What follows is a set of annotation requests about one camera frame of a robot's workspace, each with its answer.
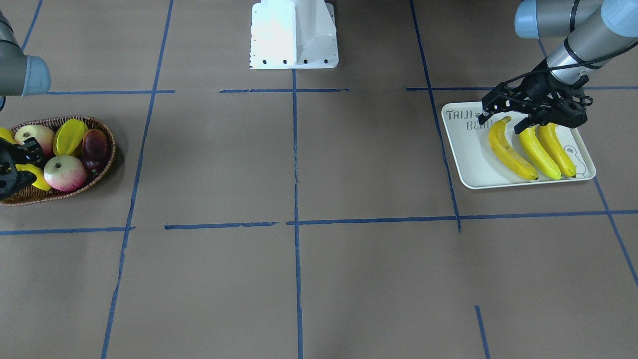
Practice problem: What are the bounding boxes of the yellow starfruit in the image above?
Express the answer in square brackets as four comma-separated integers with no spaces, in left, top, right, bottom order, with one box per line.
[52,118,89,156]

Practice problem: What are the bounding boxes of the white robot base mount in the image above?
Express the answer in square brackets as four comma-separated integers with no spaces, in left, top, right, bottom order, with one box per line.
[249,0,339,70]

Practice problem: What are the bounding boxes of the red and yellow apple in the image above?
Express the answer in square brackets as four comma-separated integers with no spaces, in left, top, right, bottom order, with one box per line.
[43,155,88,192]

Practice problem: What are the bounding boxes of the white bear tray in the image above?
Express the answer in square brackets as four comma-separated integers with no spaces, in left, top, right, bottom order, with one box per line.
[441,102,597,190]

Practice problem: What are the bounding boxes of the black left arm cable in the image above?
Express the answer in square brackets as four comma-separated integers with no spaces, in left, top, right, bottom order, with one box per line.
[498,42,638,108]

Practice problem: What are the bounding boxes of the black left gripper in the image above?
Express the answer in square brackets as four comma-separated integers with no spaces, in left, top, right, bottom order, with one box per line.
[477,59,593,134]

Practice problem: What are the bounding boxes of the dark purple plum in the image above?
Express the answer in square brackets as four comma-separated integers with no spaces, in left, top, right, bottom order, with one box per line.
[82,129,110,174]

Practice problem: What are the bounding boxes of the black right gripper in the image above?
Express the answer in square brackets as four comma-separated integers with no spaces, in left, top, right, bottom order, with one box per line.
[0,138,45,197]

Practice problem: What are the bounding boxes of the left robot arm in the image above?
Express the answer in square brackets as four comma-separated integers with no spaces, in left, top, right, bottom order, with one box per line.
[478,0,637,134]

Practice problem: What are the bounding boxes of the woven wicker basket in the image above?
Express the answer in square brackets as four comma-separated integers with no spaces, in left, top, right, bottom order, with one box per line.
[0,115,120,206]

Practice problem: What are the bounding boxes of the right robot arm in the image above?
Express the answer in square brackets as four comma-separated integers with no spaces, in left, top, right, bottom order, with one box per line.
[0,14,51,200]

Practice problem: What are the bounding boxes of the yellow banana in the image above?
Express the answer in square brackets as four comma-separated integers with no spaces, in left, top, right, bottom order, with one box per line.
[0,127,51,190]
[488,116,539,181]
[536,123,577,178]
[518,127,562,180]

